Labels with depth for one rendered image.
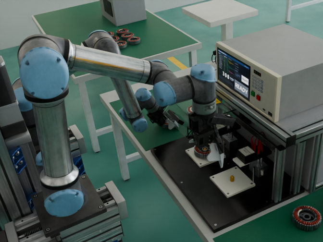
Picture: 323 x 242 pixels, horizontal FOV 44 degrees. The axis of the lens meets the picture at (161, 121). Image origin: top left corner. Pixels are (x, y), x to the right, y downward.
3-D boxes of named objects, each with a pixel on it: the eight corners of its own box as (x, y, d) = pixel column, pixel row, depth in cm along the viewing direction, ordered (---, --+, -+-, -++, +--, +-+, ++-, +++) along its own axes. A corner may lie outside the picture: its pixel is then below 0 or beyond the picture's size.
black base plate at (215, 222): (214, 233, 163) (214, 229, 162) (150, 151, 213) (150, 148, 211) (304, 192, 177) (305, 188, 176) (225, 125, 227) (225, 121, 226)
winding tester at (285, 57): (274, 123, 161) (277, 77, 149) (216, 81, 194) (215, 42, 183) (347, 95, 173) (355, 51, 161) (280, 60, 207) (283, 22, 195)
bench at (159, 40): (92, 157, 337) (73, 78, 296) (47, 76, 481) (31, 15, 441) (204, 117, 372) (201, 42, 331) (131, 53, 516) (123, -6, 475)
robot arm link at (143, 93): (130, 93, 207) (143, 83, 207) (140, 104, 216) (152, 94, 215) (136, 102, 202) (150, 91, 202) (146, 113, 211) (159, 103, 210)
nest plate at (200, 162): (199, 167, 195) (199, 165, 194) (185, 151, 206) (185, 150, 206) (226, 157, 199) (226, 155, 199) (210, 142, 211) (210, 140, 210)
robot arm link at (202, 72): (183, 65, 123) (208, 59, 125) (185, 96, 129) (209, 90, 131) (193, 75, 116) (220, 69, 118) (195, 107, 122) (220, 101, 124)
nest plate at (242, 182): (227, 198, 176) (227, 196, 175) (209, 178, 187) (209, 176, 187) (255, 186, 180) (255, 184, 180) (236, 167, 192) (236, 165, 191)
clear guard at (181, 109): (185, 138, 176) (185, 127, 173) (162, 114, 195) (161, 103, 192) (247, 115, 186) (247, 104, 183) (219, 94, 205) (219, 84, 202)
